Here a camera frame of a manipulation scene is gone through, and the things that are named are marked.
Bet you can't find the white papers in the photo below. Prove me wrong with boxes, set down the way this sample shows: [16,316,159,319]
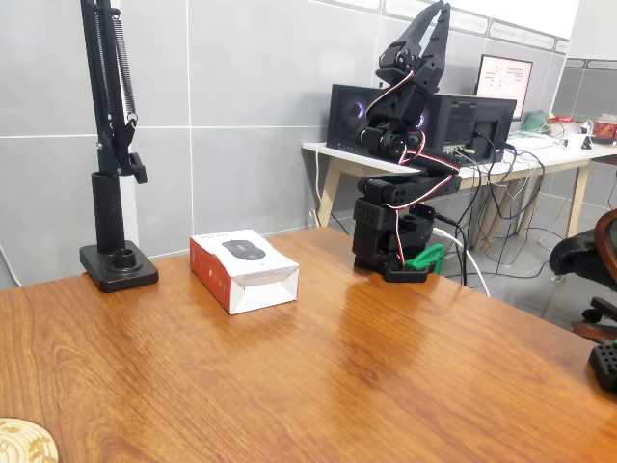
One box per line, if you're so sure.
[505,132,560,149]

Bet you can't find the white table wooden legs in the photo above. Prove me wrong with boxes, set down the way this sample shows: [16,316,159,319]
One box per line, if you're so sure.
[302,139,617,252]

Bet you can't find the white floor cable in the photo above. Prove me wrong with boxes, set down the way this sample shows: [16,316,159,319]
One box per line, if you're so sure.
[0,245,23,288]

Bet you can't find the red white servo cable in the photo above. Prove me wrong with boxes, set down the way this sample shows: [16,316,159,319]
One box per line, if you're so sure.
[363,71,462,266]

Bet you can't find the computer monitor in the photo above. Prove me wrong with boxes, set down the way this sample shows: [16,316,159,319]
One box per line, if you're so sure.
[474,53,534,122]

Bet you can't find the red printed tin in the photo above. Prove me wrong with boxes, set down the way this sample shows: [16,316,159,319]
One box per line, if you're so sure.
[591,119,617,142]

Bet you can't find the orange white mouse box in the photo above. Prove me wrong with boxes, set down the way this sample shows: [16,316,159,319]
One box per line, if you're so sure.
[188,229,301,315]

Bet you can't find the round wooden coaster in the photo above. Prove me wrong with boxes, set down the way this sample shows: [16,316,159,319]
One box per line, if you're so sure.
[0,417,59,463]

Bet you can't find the black computer case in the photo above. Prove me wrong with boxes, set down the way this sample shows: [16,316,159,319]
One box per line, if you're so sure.
[326,82,518,168]

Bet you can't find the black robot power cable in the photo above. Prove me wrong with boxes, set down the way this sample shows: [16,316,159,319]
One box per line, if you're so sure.
[436,211,471,288]

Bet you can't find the white robot usb cable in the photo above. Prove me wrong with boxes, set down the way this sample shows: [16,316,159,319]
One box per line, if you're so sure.
[433,229,491,296]

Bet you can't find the black stand clamp base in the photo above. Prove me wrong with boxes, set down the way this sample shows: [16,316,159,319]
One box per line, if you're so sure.
[79,169,160,294]

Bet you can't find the black office chair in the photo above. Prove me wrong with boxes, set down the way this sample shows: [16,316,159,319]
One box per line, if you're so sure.
[549,207,617,344]

